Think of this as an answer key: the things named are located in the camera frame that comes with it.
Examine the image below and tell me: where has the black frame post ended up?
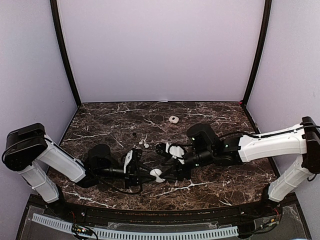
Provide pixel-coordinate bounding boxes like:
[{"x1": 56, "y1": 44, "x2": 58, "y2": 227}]
[
  {"x1": 49, "y1": 0, "x2": 82, "y2": 108},
  {"x1": 241, "y1": 0, "x2": 273, "y2": 108}
]

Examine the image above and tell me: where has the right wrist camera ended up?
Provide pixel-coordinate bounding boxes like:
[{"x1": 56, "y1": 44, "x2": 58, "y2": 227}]
[{"x1": 167, "y1": 144, "x2": 186, "y2": 165}]

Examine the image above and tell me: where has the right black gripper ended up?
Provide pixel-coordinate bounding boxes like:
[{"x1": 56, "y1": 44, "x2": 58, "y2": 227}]
[{"x1": 159, "y1": 147, "x2": 214, "y2": 182}]

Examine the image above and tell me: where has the white earbud pair on table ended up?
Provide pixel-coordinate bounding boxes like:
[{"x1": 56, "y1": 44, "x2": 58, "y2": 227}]
[{"x1": 138, "y1": 139, "x2": 150, "y2": 149}]

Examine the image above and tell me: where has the right black frame post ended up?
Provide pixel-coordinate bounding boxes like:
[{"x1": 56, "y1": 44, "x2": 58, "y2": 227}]
[{"x1": 241, "y1": 0, "x2": 273, "y2": 108}]

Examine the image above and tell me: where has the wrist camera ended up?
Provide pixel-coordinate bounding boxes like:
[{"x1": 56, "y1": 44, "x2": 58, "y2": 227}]
[
  {"x1": 167, "y1": 144, "x2": 186, "y2": 165},
  {"x1": 123, "y1": 149, "x2": 134, "y2": 174}
]

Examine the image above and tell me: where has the black front rail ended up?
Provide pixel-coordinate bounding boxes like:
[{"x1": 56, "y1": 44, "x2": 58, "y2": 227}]
[{"x1": 68, "y1": 202, "x2": 259, "y2": 226}]

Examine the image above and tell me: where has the white earbud charging case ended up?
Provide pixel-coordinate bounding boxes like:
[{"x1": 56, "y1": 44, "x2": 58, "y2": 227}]
[{"x1": 149, "y1": 168, "x2": 166, "y2": 183}]

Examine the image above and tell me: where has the green circuit board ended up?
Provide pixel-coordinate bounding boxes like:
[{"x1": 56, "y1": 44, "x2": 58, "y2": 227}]
[{"x1": 71, "y1": 223, "x2": 92, "y2": 236}]

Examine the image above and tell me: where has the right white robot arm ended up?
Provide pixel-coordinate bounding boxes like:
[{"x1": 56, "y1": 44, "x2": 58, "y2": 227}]
[{"x1": 150, "y1": 116, "x2": 320, "y2": 217}]

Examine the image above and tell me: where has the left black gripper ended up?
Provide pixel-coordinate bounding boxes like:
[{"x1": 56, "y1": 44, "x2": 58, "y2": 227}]
[{"x1": 96, "y1": 162, "x2": 157, "y2": 190}]

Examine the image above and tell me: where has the grey slotted cable duct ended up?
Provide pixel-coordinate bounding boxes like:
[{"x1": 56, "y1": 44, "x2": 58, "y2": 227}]
[{"x1": 31, "y1": 213, "x2": 239, "y2": 240}]

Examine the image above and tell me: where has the left black frame post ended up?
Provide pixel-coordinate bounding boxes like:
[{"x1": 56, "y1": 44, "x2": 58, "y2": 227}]
[{"x1": 49, "y1": 0, "x2": 82, "y2": 108}]

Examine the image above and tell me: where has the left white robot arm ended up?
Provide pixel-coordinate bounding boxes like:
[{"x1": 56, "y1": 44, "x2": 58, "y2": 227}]
[{"x1": 1, "y1": 123, "x2": 162, "y2": 218}]

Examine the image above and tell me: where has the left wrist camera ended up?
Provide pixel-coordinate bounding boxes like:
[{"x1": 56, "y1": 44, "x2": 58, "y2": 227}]
[{"x1": 123, "y1": 149, "x2": 134, "y2": 174}]

